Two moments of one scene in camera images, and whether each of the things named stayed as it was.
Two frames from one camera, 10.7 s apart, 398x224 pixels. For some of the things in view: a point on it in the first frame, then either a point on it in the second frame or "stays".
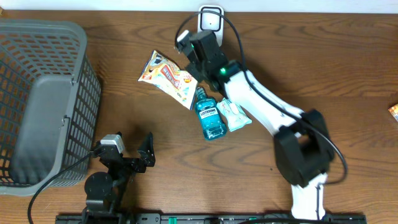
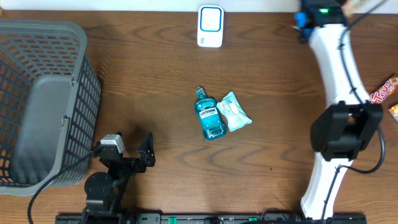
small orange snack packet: [394, 111] stays
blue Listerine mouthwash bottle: [211, 119] stays
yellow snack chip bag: [178, 84] -> [354, 6]
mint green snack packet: [236, 117] stays
